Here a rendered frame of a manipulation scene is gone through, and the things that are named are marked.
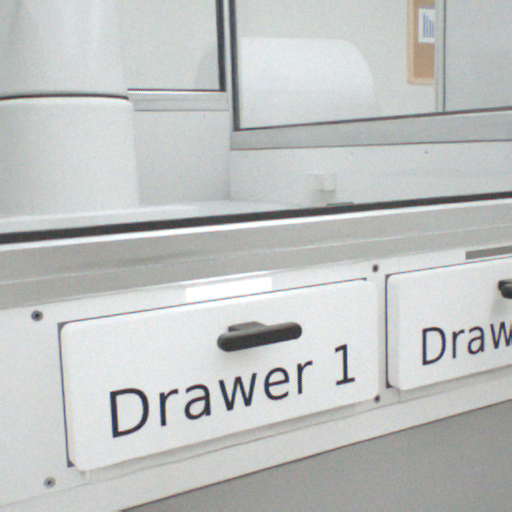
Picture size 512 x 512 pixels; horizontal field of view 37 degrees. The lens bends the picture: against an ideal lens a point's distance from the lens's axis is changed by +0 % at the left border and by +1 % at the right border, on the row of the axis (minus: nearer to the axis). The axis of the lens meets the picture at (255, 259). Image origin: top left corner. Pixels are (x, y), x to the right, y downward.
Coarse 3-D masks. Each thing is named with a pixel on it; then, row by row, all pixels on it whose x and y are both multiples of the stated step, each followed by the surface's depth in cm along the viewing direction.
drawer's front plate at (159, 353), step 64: (128, 320) 57; (192, 320) 60; (256, 320) 63; (320, 320) 66; (64, 384) 56; (128, 384) 57; (192, 384) 60; (256, 384) 63; (320, 384) 67; (128, 448) 58
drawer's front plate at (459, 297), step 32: (416, 288) 72; (448, 288) 74; (480, 288) 76; (416, 320) 72; (448, 320) 74; (480, 320) 77; (416, 352) 73; (448, 352) 75; (480, 352) 77; (416, 384) 73
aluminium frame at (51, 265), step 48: (0, 240) 54; (48, 240) 56; (96, 240) 57; (144, 240) 58; (192, 240) 61; (240, 240) 63; (288, 240) 65; (336, 240) 69; (384, 240) 71; (432, 240) 74; (480, 240) 78; (0, 288) 53; (48, 288) 55; (96, 288) 57; (144, 288) 59
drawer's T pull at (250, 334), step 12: (240, 324) 61; (252, 324) 61; (276, 324) 61; (288, 324) 60; (228, 336) 57; (240, 336) 58; (252, 336) 58; (264, 336) 59; (276, 336) 60; (288, 336) 60; (228, 348) 57; (240, 348) 58
